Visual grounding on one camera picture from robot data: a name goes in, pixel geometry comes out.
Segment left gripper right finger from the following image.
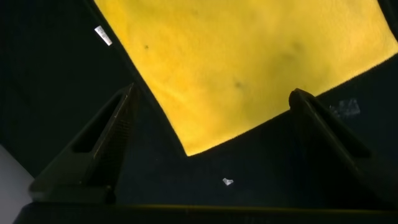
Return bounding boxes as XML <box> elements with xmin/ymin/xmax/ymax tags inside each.
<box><xmin>288</xmin><ymin>88</ymin><xmax>398</xmax><ymax>213</ymax></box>

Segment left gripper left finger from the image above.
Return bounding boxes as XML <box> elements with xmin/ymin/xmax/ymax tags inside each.
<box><xmin>28</xmin><ymin>82</ymin><xmax>138</xmax><ymax>205</ymax></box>

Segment white towel label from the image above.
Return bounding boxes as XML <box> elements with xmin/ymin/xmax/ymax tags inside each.
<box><xmin>93</xmin><ymin>25</ymin><xmax>114</xmax><ymax>47</ymax></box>

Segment yellow microfibre towel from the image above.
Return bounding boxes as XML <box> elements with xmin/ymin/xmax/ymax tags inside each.
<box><xmin>83</xmin><ymin>0</ymin><xmax>398</xmax><ymax>157</ymax></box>

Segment black tablecloth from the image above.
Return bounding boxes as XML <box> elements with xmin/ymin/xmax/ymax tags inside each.
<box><xmin>0</xmin><ymin>0</ymin><xmax>398</xmax><ymax>208</ymax></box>

